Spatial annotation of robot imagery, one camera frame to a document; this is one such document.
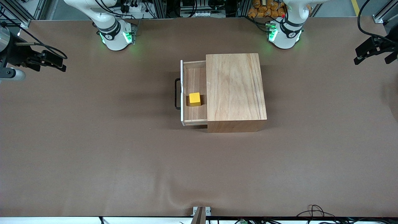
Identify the long white power strip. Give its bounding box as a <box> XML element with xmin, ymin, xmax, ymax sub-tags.
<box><xmin>181</xmin><ymin>10</ymin><xmax>227</xmax><ymax>18</ymax></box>

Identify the aluminium frame post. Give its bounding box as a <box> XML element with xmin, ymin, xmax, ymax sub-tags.
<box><xmin>373</xmin><ymin>0</ymin><xmax>398</xmax><ymax>25</ymax></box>
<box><xmin>0</xmin><ymin>0</ymin><xmax>47</xmax><ymax>28</ymax></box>

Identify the black cable tangle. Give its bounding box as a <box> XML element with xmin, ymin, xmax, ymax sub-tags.
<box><xmin>297</xmin><ymin>204</ymin><xmax>336</xmax><ymax>218</ymax></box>

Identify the white power strip with plugs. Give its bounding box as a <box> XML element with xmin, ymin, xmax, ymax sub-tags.
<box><xmin>120</xmin><ymin>0</ymin><xmax>148</xmax><ymax>14</ymax></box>

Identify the pile of orange objects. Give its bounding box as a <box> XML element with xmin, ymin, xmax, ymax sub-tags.
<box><xmin>248</xmin><ymin>0</ymin><xmax>286</xmax><ymax>18</ymax></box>

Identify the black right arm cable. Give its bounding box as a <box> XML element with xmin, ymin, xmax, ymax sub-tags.
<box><xmin>0</xmin><ymin>9</ymin><xmax>68</xmax><ymax>59</ymax></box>

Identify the wooden drawer with black handle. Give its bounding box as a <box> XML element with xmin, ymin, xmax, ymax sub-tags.
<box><xmin>175</xmin><ymin>60</ymin><xmax>208</xmax><ymax>126</ymax></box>

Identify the aluminium rack frame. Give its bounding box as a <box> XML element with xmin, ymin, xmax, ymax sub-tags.
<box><xmin>149</xmin><ymin>0</ymin><xmax>249</xmax><ymax>18</ymax></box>

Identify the wooden drawer cabinet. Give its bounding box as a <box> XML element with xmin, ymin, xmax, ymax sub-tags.
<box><xmin>206</xmin><ymin>53</ymin><xmax>268</xmax><ymax>133</ymax></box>

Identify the metal table edge bracket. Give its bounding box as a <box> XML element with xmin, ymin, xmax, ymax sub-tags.
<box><xmin>192</xmin><ymin>206</ymin><xmax>212</xmax><ymax>224</ymax></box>

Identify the brown table cover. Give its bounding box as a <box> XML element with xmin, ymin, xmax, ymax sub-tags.
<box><xmin>0</xmin><ymin>17</ymin><xmax>398</xmax><ymax>217</ymax></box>

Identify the yellow block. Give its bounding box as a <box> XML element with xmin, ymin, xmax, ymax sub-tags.
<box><xmin>189</xmin><ymin>92</ymin><xmax>201</xmax><ymax>107</ymax></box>

